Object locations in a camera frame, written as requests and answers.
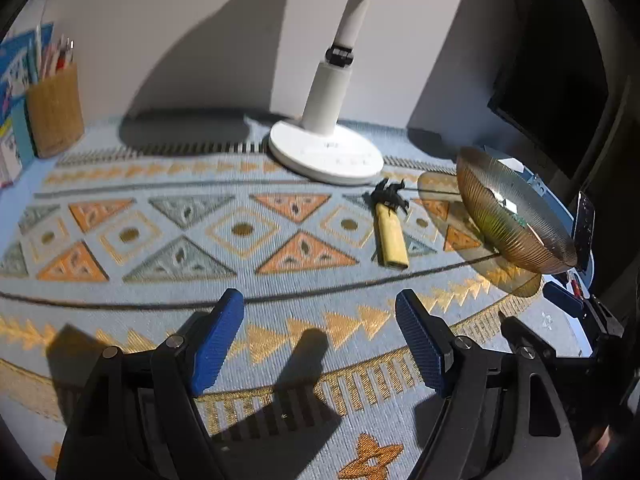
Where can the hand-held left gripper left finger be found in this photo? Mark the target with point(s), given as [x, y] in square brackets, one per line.
[217, 340]

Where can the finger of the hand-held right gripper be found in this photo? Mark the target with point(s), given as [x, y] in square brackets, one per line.
[562, 299]
[525, 335]

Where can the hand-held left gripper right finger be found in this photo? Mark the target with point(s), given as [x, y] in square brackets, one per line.
[420, 340]

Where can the amber ribbed glass bowl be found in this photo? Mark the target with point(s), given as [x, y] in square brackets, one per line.
[510, 215]

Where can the yellow toy with black spikes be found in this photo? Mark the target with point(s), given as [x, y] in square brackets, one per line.
[391, 237]

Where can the black rectangular device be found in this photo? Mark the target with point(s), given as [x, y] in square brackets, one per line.
[584, 225]

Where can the patterned woven mat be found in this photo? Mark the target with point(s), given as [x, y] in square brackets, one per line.
[175, 270]

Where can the black monitor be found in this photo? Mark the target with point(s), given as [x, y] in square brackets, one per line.
[550, 75]

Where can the white desk lamp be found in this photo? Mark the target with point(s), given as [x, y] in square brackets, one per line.
[325, 105]

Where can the wooden pencil holder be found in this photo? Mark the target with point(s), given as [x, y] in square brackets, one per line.
[55, 115]

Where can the upright colourful books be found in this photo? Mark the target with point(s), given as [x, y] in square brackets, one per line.
[15, 100]

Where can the bunch of coloured pencils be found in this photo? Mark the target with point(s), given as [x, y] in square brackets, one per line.
[57, 57]

